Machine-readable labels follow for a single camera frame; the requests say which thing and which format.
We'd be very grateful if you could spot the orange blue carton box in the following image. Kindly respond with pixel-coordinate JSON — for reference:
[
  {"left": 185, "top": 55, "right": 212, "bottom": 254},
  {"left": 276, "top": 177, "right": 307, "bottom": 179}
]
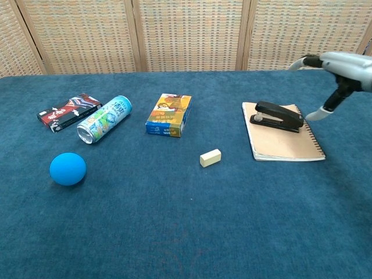
[{"left": 145, "top": 93, "right": 192, "bottom": 138}]

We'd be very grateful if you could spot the blue ball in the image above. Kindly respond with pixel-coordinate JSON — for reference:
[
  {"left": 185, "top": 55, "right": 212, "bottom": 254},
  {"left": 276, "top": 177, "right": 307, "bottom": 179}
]
[{"left": 49, "top": 152, "right": 87, "bottom": 187}]

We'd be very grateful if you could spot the green white drink can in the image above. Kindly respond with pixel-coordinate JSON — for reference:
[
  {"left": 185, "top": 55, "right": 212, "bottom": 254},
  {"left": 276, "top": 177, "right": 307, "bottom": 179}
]
[{"left": 76, "top": 95, "right": 134, "bottom": 145}]

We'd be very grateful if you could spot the cream eraser block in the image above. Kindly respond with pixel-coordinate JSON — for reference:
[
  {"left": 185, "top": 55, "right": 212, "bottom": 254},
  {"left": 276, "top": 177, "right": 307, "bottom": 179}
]
[{"left": 199, "top": 148, "right": 222, "bottom": 169}]

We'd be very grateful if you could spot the woven bamboo screen panel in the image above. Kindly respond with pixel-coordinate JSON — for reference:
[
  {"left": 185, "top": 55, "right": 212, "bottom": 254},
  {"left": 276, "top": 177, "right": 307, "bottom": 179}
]
[
  {"left": 14, "top": 0, "right": 144, "bottom": 75},
  {"left": 0, "top": 0, "right": 49, "bottom": 78},
  {"left": 132, "top": 0, "right": 254, "bottom": 73},
  {"left": 242, "top": 0, "right": 372, "bottom": 71}
]

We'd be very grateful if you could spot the brown spiral notebook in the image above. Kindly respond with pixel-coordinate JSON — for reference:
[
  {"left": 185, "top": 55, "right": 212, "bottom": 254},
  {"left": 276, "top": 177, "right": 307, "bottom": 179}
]
[{"left": 242, "top": 101, "right": 326, "bottom": 162}]

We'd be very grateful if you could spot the blue table cloth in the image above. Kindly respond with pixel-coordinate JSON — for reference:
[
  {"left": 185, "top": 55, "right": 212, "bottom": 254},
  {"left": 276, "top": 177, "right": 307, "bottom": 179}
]
[{"left": 0, "top": 69, "right": 372, "bottom": 279}]

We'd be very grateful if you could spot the black stapler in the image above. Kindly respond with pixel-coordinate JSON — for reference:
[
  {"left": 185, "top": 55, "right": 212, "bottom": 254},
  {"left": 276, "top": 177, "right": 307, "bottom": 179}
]
[{"left": 249, "top": 101, "right": 305, "bottom": 134}]

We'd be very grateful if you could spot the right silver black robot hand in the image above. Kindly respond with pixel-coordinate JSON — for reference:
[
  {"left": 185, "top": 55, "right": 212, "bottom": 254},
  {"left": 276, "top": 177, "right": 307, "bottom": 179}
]
[{"left": 288, "top": 51, "right": 372, "bottom": 121}]

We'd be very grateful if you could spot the black red card box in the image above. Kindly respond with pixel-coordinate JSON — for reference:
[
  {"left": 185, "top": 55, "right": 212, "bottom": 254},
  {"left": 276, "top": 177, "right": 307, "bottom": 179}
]
[{"left": 37, "top": 93, "right": 103, "bottom": 134}]

